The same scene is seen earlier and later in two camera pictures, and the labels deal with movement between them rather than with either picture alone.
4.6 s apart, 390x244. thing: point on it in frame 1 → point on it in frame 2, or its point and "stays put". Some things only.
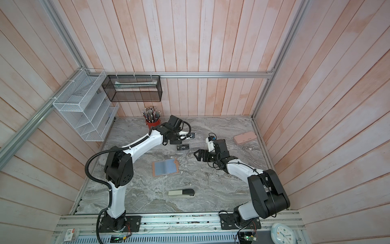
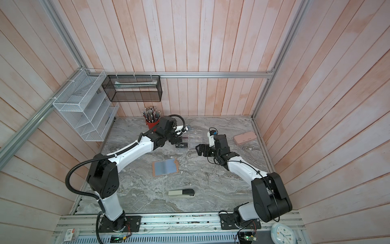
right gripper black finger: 199,151 → 199,149
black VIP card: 183,147 stays put
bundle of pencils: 151,114 stays put
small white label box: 68,236 stays put
